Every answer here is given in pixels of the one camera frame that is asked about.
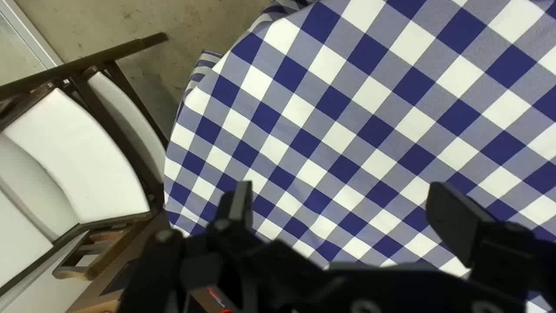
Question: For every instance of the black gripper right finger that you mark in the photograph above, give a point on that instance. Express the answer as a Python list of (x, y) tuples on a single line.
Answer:
[(462, 223)]

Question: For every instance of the blue white checkered tablecloth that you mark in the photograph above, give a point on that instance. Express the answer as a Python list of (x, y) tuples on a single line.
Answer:
[(358, 115)]

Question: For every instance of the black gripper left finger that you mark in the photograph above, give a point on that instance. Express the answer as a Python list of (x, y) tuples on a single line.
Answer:
[(238, 205)]

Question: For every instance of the dark wooden chair white cushion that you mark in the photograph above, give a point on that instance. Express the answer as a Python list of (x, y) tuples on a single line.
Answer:
[(70, 144)]

